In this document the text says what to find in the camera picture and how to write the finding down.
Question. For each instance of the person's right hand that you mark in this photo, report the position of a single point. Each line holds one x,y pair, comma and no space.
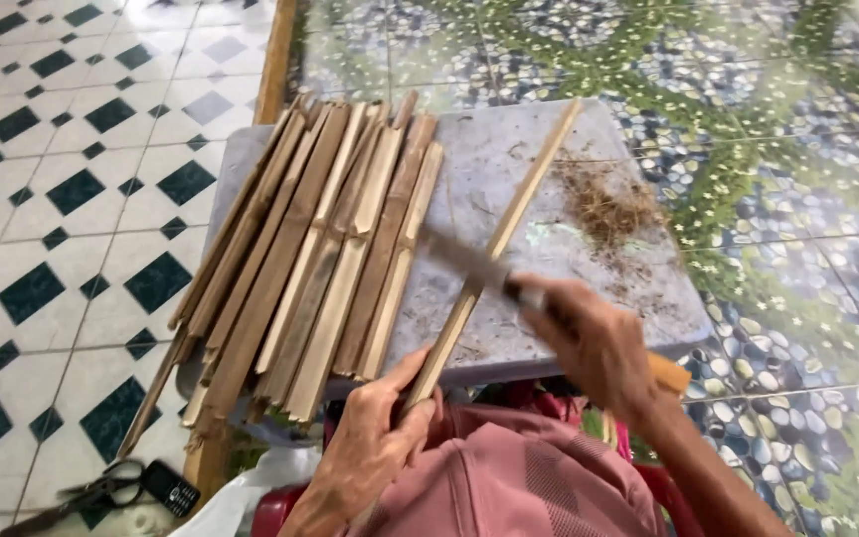
597,347

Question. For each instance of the person's left hand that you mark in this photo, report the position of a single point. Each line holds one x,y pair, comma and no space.
370,447

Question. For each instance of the person's right fingers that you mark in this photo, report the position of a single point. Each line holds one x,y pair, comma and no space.
545,302

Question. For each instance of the thin single bamboo strip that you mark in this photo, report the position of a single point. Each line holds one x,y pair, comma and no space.
508,224

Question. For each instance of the grey plastic stool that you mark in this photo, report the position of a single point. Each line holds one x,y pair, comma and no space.
549,298

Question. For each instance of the heap of bamboo shavings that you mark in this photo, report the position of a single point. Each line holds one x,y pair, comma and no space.
608,209

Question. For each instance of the person's pink clothing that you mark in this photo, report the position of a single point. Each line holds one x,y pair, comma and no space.
511,477

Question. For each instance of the pile of split bamboo slats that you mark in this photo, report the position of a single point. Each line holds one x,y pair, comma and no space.
310,253

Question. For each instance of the white plastic bag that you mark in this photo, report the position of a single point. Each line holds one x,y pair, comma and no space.
250,492

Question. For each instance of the black mobile phone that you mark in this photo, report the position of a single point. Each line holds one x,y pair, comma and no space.
170,488

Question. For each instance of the dark metal scissors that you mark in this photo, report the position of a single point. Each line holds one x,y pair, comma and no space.
94,492

